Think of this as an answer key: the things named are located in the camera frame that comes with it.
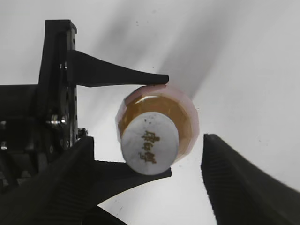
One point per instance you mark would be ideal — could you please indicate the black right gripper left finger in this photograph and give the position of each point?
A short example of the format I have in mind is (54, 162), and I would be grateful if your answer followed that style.
(67, 192)

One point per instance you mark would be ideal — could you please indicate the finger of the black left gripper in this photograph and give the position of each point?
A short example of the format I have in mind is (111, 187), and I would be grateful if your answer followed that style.
(138, 175)

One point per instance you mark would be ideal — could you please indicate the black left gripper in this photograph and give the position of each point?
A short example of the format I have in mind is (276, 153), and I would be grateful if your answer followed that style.
(39, 122)

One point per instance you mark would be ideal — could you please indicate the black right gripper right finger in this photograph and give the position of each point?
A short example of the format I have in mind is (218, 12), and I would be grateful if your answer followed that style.
(242, 194)

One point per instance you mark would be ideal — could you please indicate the white bottle cap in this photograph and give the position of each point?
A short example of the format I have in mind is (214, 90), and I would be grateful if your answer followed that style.
(150, 143)

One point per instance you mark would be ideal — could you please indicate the peach oolong tea bottle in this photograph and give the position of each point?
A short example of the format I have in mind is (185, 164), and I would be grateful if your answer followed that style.
(163, 112)

